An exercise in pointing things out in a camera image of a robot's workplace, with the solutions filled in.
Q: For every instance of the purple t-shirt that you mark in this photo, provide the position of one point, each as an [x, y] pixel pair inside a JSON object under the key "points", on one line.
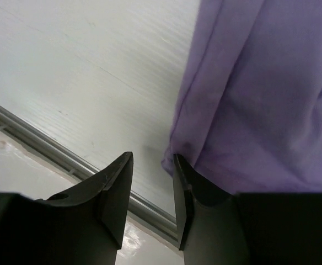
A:
{"points": [[248, 116]]}

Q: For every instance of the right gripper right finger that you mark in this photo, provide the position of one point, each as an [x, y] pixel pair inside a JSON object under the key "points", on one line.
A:
{"points": [[215, 227]]}

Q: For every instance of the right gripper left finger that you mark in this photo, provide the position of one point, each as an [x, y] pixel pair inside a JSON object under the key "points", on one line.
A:
{"points": [[83, 224]]}

